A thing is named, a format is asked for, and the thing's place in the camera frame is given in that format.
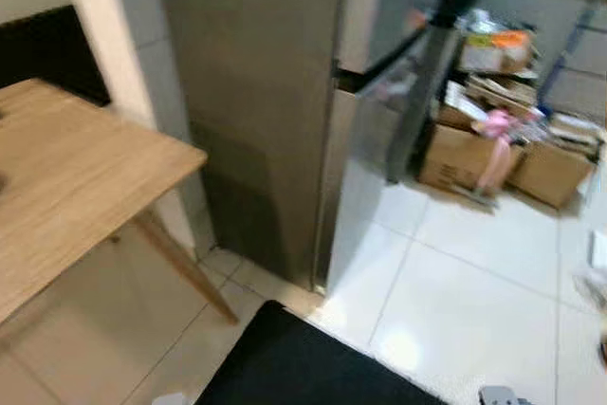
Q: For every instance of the grey fridge door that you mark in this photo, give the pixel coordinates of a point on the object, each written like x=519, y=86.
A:
x=365, y=168

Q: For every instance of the silver grey fridge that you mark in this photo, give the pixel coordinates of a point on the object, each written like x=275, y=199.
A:
x=247, y=92

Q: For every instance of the brown cardboard box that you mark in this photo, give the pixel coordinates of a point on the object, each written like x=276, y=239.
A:
x=550, y=173
x=455, y=163

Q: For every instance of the small white box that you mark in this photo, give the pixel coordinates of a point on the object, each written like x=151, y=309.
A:
x=597, y=251

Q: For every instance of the flat cardboard stack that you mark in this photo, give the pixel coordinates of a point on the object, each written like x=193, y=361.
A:
x=498, y=92

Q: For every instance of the grey counter cabinet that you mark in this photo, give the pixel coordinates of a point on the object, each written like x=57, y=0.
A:
x=569, y=35

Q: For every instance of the cardboard box with orange label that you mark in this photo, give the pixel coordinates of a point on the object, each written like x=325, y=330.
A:
x=493, y=56

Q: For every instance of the grey freezer door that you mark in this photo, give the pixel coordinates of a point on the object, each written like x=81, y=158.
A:
x=398, y=7

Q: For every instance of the black floor mat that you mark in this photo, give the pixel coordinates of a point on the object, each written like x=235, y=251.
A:
x=294, y=367

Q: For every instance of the wooden table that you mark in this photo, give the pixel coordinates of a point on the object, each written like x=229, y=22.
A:
x=76, y=177

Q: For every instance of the black wheeled cabinet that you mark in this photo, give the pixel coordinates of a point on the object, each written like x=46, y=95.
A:
x=47, y=49

